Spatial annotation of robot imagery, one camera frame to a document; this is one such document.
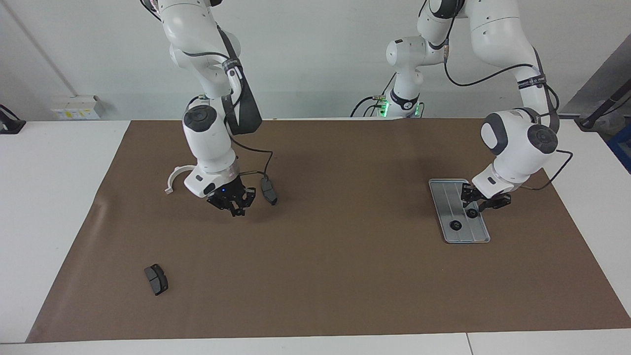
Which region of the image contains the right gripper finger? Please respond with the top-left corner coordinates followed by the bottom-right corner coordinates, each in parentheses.
top-left (238, 187), bottom-right (256, 216)
top-left (207, 196), bottom-right (236, 216)

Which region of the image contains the silver ribbed metal tray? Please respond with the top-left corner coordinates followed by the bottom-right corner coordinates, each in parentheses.
top-left (428, 178), bottom-right (491, 244)

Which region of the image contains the long dark brake pad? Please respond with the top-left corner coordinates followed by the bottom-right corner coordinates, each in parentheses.
top-left (260, 177), bottom-right (278, 206)

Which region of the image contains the white semicircular plastic clamp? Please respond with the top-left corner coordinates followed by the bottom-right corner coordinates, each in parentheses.
top-left (164, 166), bottom-right (198, 195)

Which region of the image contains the short dark brake pad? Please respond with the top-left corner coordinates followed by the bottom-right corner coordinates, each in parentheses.
top-left (144, 264), bottom-right (169, 296)

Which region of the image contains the brown table mat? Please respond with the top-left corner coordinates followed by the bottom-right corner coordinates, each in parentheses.
top-left (26, 117), bottom-right (631, 343)

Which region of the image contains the blue crate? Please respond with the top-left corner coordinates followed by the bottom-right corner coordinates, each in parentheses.
top-left (607, 123), bottom-right (631, 173)

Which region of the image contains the black stand pole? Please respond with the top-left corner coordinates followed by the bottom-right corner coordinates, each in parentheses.
top-left (579, 81), bottom-right (631, 131)

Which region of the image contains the black clamp base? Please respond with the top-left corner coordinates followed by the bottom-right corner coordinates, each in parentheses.
top-left (0, 105), bottom-right (26, 135)

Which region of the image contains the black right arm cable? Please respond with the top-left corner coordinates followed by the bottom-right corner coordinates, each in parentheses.
top-left (228, 132), bottom-right (275, 181)

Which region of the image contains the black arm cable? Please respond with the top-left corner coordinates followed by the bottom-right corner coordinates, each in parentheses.
top-left (228, 132), bottom-right (275, 181)
top-left (443, 43), bottom-right (575, 191)

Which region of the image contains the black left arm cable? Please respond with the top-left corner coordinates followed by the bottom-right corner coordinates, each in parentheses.
top-left (443, 43), bottom-right (575, 191)

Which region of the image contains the white wall socket box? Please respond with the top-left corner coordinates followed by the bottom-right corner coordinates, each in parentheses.
top-left (52, 95), bottom-right (105, 120)

